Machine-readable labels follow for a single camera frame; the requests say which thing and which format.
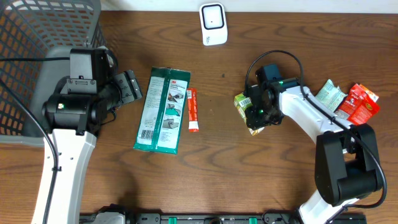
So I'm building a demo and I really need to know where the red snack bag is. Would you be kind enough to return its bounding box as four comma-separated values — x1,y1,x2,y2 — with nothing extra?
335,84,380,125

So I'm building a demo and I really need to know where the white barcode scanner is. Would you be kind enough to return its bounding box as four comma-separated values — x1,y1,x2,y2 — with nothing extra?
199,2,228,46

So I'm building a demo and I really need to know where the red chocolate bar wrapper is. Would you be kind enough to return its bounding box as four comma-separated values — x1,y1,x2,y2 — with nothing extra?
187,88,199,133

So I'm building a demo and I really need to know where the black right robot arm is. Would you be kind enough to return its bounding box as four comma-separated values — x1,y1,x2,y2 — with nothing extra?
244,64,386,223

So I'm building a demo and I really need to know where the green tea drink carton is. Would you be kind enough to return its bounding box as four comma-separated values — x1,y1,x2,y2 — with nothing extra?
234,93,264,136

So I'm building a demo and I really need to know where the grey plastic mesh basket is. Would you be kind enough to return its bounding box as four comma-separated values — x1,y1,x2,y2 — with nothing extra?
0,0,108,147

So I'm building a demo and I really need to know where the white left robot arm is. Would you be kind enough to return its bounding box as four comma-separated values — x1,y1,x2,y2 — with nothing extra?
32,46,142,223

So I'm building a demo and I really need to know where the green white 3M package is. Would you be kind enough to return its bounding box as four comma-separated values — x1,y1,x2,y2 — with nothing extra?
134,67,191,154

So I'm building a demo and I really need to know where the mint wet wipes pack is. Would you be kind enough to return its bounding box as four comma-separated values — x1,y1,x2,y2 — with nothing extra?
315,79,347,112

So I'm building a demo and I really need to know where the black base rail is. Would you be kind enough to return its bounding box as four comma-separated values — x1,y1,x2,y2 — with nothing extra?
79,203,368,224

